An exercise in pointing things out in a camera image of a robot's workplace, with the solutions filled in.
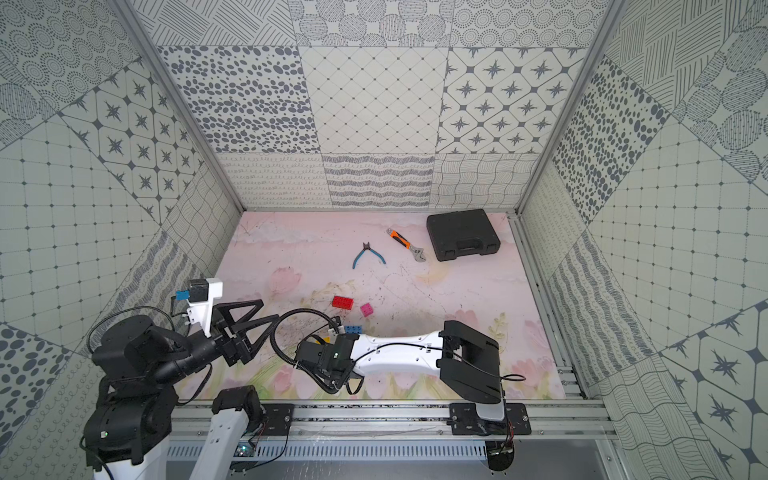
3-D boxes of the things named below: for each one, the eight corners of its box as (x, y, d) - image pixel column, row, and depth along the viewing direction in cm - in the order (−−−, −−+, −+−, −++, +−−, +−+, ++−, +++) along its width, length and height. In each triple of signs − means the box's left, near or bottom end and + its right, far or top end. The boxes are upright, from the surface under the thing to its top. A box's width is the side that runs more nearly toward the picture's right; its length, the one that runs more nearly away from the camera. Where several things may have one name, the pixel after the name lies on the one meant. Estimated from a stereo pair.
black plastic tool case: (439, 263, 107) (441, 254, 103) (425, 224, 119) (427, 215, 115) (498, 253, 110) (503, 244, 105) (479, 216, 122) (482, 207, 118)
